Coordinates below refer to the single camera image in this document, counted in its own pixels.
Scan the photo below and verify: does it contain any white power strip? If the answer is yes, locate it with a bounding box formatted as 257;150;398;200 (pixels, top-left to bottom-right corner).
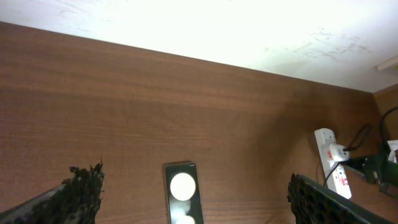
314;128;352;199

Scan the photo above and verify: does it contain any black smartphone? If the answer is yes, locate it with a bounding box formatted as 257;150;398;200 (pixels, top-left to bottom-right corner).
165;162;204;224

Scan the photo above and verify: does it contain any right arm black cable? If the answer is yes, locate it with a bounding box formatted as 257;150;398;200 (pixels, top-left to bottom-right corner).
379;106;398;153

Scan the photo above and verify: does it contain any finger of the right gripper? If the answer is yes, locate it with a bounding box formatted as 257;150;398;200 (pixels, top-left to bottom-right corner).
341;157;367;180

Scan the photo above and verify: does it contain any brown partition board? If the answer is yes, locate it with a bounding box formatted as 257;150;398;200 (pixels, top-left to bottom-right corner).
374;84;398;147

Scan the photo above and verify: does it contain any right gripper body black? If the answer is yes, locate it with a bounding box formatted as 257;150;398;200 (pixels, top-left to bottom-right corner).
364;150;397;199

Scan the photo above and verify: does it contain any white USB wall charger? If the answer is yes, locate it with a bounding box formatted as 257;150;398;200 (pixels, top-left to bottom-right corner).
325;144;349;162

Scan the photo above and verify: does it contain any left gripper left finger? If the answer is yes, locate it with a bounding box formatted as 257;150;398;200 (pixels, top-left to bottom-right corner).
1;162;104;224

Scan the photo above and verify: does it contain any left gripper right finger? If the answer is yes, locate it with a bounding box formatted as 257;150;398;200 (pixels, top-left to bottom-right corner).
287;174;390;224

